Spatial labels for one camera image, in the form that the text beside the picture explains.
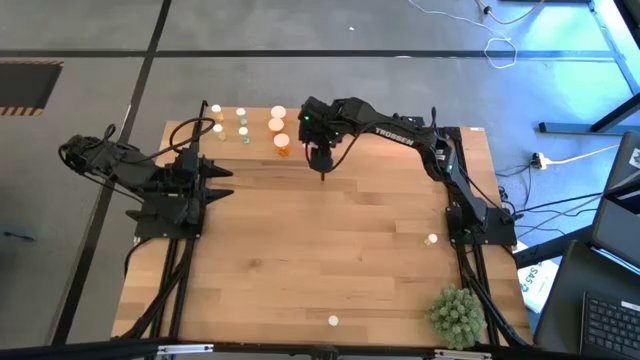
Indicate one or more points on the silver metal bracket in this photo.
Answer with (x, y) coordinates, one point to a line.
(462, 354)
(185, 349)

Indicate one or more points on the black laptop with keyboard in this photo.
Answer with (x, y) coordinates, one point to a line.
(565, 310)

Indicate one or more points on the large orange medicine bottle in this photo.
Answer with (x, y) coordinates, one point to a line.
(278, 111)
(281, 140)

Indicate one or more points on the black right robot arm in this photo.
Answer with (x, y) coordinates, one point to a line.
(395, 136)

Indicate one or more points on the white yellow power plug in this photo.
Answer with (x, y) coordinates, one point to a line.
(539, 160)

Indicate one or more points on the black hazard-striped mat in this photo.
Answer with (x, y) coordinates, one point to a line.
(27, 85)

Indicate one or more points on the black metal frame bar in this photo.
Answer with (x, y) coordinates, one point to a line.
(612, 47)

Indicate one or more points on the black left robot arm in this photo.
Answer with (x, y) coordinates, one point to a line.
(125, 167)

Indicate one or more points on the black mounting bar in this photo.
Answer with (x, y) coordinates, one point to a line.
(75, 350)

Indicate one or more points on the black desk leg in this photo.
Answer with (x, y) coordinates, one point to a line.
(565, 127)
(550, 247)

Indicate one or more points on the small dark object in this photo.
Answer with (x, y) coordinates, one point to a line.
(17, 234)

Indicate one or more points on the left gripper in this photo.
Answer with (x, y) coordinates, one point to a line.
(185, 185)

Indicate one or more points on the green artificial plant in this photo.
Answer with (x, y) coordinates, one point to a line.
(457, 317)

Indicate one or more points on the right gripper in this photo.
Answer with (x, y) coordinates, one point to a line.
(317, 135)

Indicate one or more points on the dark grey laptop lid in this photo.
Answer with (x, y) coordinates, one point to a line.
(617, 220)

